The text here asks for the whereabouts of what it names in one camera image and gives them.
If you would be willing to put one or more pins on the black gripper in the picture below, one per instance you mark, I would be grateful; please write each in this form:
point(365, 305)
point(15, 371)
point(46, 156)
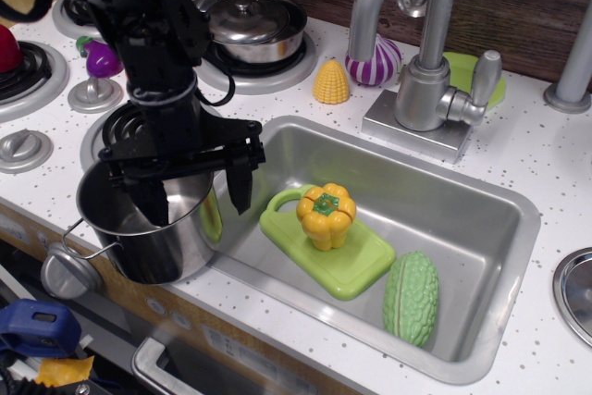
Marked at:
point(179, 138)

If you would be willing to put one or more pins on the stainless steel pot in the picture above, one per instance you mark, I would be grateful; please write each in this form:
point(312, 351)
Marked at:
point(141, 251)

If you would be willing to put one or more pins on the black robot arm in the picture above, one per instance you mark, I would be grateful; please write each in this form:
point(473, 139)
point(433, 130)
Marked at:
point(160, 43)

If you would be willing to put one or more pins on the front right stove burner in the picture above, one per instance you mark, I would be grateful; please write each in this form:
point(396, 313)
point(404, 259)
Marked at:
point(121, 123)

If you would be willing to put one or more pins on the stove burner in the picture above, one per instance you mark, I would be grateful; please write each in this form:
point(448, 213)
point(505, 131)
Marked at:
point(39, 79)
point(290, 74)
point(121, 123)
point(72, 19)

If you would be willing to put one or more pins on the back right stove burner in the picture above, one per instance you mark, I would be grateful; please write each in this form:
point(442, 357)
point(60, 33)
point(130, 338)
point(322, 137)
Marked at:
point(290, 74)

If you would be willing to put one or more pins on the silver stove knob upper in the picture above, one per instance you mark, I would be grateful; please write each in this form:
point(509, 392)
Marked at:
point(95, 95)

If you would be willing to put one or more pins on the silver stove knob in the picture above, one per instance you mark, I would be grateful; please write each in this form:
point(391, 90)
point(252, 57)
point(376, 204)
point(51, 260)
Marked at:
point(95, 95)
point(24, 150)

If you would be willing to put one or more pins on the small lidded steel pot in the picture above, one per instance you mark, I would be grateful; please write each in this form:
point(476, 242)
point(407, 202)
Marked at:
point(255, 31)

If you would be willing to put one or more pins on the silver stove knob lower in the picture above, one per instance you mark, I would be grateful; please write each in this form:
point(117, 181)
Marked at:
point(24, 150)

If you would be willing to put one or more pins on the front left stove burner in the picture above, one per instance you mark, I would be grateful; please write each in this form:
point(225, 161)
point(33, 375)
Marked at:
point(39, 79)

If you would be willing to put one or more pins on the back left stove burner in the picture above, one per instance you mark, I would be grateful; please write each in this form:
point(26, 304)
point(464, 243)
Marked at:
point(72, 19)

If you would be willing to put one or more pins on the yellow toy bell pepper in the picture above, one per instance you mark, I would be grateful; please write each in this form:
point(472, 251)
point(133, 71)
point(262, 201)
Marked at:
point(326, 214)

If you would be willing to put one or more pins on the silver oven front knob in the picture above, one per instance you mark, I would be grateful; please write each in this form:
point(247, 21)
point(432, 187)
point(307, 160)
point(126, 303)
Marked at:
point(66, 276)

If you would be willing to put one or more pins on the purple toy eggplant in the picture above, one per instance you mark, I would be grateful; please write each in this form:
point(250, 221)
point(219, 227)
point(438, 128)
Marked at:
point(101, 61)

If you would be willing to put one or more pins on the yellow toy corn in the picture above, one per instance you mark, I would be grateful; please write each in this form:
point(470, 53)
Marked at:
point(331, 84)

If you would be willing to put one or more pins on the green toy cutting board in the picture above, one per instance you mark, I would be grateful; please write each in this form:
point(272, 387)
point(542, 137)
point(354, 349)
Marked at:
point(344, 272)

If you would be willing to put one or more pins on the steel sink basin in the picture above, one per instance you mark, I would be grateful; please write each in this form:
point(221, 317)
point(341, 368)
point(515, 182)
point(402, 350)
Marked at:
point(479, 237)

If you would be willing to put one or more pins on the blue clamp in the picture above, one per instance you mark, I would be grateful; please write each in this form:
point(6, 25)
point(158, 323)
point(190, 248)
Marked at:
point(39, 329)

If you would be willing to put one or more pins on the purple striped toy onion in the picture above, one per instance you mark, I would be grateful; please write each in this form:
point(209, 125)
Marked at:
point(385, 63)

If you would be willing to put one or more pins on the red toy vegetable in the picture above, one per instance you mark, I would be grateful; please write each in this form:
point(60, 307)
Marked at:
point(10, 54)

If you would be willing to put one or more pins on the yellow cloth piece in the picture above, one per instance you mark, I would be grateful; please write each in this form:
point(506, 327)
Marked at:
point(57, 372)

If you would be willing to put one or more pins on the silver toy faucet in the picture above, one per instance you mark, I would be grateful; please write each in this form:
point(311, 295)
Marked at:
point(427, 114)

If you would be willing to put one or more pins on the green toy bitter melon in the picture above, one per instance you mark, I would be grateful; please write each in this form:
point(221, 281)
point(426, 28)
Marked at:
point(410, 303)

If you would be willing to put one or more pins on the green plastic plate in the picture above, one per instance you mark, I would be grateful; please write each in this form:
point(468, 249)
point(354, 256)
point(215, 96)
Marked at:
point(461, 76)

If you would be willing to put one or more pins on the grey vertical pole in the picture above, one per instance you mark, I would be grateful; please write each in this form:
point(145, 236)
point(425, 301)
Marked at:
point(570, 95)

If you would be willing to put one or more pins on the round steel bowl rim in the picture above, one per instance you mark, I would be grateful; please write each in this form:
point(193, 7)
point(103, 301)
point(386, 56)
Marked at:
point(571, 287)

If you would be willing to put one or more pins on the silver oven door handle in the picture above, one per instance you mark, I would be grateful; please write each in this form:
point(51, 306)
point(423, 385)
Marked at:
point(182, 370)

